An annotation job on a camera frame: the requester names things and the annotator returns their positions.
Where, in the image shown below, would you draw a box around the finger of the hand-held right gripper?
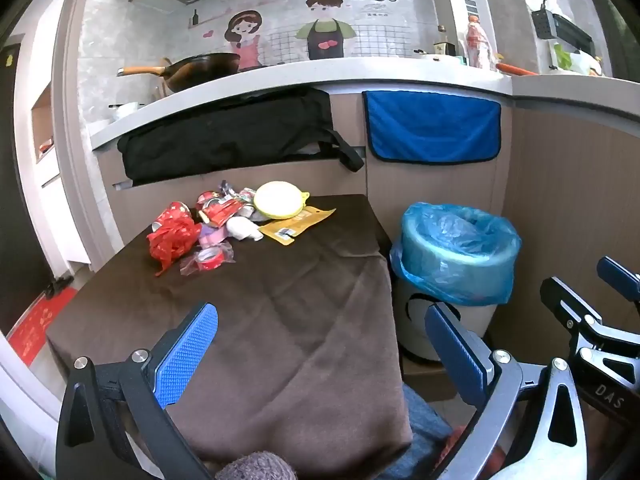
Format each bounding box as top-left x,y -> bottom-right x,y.
597,256 -> 640,303
540,275 -> 640,341

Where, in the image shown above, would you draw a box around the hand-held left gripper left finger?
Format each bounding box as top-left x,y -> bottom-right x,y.
55,302 -> 219,480

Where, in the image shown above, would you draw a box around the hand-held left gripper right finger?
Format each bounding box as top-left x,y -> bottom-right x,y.
424,302 -> 588,480

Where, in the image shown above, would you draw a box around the white trash can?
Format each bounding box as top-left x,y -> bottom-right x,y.
392,280 -> 511,363

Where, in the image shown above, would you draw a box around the blue trash bag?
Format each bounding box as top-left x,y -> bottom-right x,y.
390,202 -> 522,307

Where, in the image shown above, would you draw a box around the red ribbon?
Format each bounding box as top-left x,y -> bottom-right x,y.
146,201 -> 202,277

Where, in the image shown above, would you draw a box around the white tissue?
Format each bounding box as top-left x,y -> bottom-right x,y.
226,215 -> 264,243

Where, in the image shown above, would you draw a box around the red snack wrapper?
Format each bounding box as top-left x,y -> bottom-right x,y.
202,197 -> 249,227

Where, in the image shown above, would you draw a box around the yellow packet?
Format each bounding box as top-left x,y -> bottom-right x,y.
258,206 -> 337,246

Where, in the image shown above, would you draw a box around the colourful snack wrapper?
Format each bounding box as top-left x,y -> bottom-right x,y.
219,181 -> 258,202

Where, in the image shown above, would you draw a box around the yellow round lid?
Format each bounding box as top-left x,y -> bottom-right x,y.
253,181 -> 311,220

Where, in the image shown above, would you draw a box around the cardboard box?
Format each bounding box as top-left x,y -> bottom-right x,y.
400,350 -> 481,403

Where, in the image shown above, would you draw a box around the person's leg in jeans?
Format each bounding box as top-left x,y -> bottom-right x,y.
390,385 -> 466,480

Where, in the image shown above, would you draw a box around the brown cloth-covered table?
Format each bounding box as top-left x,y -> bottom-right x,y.
45,194 -> 413,466

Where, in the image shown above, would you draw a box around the grey knitted cloth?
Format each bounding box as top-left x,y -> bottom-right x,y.
215,451 -> 297,480

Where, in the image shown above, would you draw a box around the blue towel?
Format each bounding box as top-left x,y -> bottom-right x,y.
362,90 -> 502,166

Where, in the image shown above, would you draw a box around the green vegetables in bag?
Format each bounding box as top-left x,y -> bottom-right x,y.
552,42 -> 603,77

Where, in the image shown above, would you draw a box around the black bag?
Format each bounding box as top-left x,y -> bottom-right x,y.
117,87 -> 365,186

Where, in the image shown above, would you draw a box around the orange tray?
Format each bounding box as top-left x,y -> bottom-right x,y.
495,61 -> 538,77

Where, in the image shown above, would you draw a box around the black refrigerator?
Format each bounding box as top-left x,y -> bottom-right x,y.
0,42 -> 51,336

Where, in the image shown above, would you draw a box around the black knife rack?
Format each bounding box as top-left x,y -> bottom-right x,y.
531,0 -> 593,51

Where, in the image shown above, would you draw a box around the bottle with red label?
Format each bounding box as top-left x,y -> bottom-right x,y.
465,15 -> 493,68

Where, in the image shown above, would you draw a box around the black wok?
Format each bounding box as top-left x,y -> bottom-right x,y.
117,52 -> 241,93

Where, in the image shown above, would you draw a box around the white wall cabinet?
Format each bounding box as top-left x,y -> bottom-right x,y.
31,82 -> 68,188

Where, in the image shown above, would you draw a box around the cartoon wall poster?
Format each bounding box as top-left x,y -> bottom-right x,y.
77,0 -> 443,126

